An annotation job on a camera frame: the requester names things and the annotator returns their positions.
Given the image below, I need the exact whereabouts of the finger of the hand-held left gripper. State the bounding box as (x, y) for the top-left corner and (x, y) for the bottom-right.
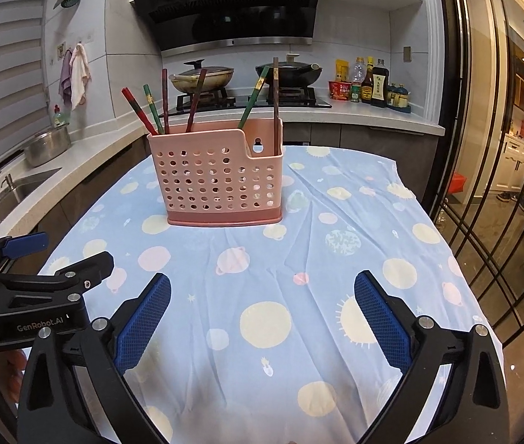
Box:
(0, 252), (115, 310)
(0, 232), (50, 275)

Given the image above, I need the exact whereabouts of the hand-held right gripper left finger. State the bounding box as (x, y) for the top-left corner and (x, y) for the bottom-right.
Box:
(14, 272), (172, 444)

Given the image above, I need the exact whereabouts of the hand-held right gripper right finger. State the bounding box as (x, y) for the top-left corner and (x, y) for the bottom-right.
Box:
(353, 269), (510, 444)

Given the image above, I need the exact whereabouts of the pink perforated utensil holder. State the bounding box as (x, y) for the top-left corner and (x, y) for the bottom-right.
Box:
(147, 118), (285, 228)

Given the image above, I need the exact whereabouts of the red chopstick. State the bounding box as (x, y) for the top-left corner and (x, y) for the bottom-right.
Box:
(121, 87), (160, 136)

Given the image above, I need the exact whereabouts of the green chopstick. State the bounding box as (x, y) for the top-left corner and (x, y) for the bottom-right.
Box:
(238, 65), (270, 130)
(143, 84), (165, 136)

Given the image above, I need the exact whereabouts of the dark maroon chopstick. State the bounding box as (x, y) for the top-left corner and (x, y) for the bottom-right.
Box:
(161, 68), (170, 134)

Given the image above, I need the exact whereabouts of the steel kitchen sink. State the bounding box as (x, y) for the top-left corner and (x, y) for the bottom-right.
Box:
(0, 166), (64, 229)

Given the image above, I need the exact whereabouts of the stainless steel pot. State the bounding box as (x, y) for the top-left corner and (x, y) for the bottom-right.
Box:
(24, 125), (72, 167)

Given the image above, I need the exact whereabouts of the blue planet-print tablecloth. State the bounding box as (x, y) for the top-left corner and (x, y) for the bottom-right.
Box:
(40, 145), (505, 444)

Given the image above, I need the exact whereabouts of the black-framed glass sliding door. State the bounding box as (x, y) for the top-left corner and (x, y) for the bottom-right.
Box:
(433, 0), (524, 444)

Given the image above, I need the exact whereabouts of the grey window blind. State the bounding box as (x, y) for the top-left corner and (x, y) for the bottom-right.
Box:
(0, 0), (59, 181)

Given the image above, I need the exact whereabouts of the purple hanging towel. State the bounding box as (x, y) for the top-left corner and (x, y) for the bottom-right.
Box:
(60, 49), (74, 109)

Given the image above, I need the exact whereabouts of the white hanging towel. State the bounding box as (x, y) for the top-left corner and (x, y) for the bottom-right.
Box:
(70, 44), (91, 111)

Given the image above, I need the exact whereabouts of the dark base cabinet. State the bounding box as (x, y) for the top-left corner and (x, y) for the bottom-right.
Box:
(283, 122), (443, 158)

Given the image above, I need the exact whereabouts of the white kitchen countertop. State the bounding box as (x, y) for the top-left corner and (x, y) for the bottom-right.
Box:
(0, 99), (446, 241)

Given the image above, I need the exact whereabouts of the white sideboard cabinet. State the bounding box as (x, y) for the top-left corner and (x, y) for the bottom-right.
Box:
(500, 134), (524, 195)

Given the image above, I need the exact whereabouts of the blue condiment jar set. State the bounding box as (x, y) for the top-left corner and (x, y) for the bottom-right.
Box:
(388, 83), (413, 114)

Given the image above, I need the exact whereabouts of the large dark soy sauce bottle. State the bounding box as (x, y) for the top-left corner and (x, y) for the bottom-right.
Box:
(371, 58), (389, 108)

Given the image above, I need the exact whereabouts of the red instant noodle cup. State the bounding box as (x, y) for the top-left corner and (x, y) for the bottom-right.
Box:
(328, 80), (352, 101)

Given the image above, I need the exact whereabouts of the yellow-cap brown sauce bottle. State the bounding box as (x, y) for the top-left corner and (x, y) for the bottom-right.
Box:
(361, 57), (376, 103)

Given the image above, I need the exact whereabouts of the black gas stove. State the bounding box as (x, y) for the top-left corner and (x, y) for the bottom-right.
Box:
(165, 87), (333, 112)

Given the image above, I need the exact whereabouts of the beige frying pan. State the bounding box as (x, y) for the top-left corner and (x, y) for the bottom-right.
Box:
(168, 68), (236, 94)

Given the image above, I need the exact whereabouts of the black wok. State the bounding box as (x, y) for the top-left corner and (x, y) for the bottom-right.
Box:
(255, 65), (324, 88)

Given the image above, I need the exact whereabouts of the glass pan lid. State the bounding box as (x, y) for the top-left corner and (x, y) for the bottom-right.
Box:
(179, 59), (234, 79)

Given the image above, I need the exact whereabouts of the black wok lid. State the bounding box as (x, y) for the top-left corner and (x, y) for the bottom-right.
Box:
(262, 53), (313, 72)

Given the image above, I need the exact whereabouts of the black range hood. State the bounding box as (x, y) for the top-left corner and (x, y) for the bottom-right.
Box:
(130, 0), (326, 56)

